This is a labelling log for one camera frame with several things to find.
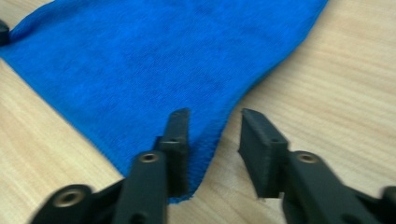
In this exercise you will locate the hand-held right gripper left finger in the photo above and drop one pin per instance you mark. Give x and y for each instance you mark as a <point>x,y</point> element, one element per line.
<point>146,186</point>

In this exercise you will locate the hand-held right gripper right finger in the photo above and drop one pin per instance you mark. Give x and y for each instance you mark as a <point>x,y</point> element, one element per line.
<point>299,186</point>

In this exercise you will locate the blue cloth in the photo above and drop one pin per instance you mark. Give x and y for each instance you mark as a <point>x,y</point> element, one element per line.
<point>140,62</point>

